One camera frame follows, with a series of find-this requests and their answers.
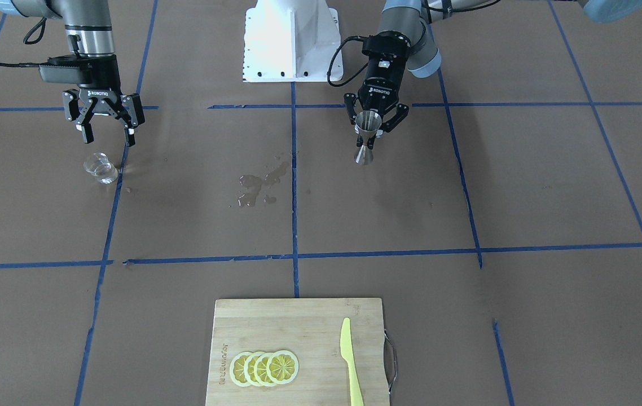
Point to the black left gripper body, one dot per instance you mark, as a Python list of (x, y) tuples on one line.
[(381, 79)]

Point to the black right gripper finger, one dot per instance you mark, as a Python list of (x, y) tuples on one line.
[(129, 110), (79, 108)]

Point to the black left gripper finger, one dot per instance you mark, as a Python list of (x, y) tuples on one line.
[(401, 113), (350, 100)]

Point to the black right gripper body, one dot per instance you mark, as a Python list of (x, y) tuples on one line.
[(102, 84)]

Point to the steel double jigger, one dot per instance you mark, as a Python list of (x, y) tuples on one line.
[(367, 125)]

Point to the clear glass cup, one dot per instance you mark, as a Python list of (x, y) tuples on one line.
[(100, 168)]

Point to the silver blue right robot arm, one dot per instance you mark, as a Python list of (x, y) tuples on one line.
[(88, 26)]

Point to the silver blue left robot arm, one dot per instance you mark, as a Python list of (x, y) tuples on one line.
[(529, 85)]

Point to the bamboo cutting board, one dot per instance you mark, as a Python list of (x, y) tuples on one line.
[(310, 328)]

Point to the yellow plastic knife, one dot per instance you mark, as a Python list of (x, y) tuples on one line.
[(347, 353)]

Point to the lemon slice three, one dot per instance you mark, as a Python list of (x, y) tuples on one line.
[(250, 367)]

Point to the lemon slice one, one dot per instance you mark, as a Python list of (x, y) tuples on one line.
[(284, 367)]

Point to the lemon slice four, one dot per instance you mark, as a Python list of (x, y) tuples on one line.
[(238, 373)]

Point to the lemon slice two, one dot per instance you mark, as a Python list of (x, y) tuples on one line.
[(263, 370)]

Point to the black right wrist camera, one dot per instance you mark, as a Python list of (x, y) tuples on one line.
[(67, 69)]

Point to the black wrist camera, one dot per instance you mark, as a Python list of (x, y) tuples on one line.
[(390, 43), (67, 69)]

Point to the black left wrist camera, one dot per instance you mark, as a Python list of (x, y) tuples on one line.
[(390, 43)]

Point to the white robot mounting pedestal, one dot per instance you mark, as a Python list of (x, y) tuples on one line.
[(291, 41)]

